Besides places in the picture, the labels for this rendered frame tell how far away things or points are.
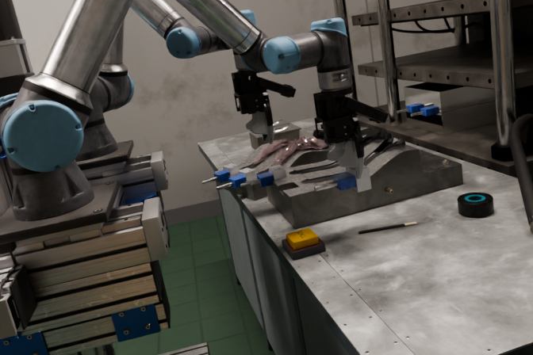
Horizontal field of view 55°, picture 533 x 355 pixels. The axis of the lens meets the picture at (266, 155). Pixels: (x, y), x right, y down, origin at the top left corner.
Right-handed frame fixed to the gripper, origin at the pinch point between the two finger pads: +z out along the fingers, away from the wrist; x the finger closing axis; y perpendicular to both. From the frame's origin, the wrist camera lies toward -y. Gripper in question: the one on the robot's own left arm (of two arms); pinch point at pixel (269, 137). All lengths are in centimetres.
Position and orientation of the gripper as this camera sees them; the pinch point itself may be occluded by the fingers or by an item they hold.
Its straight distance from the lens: 144.1
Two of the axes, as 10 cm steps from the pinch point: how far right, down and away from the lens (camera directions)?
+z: 1.7, 9.6, 2.4
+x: 2.6, 2.0, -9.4
